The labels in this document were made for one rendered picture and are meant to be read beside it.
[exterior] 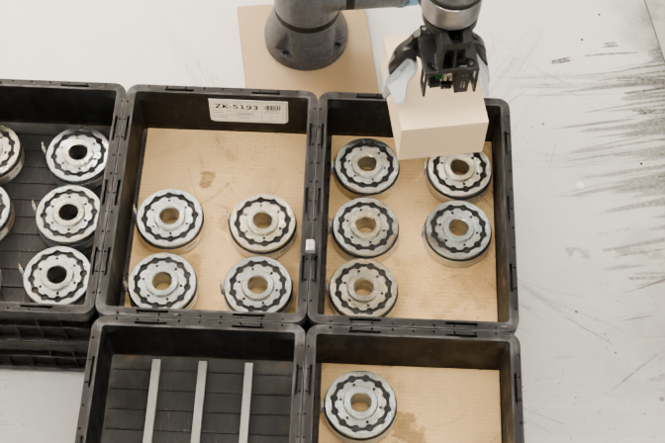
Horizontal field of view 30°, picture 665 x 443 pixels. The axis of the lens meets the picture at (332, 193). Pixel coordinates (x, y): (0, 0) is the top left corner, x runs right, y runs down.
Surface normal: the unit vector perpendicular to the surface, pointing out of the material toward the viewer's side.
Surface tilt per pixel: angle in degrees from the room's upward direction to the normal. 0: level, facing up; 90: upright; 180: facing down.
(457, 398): 0
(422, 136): 90
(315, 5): 90
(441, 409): 0
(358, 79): 1
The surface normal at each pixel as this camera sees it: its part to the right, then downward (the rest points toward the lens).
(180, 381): 0.02, -0.51
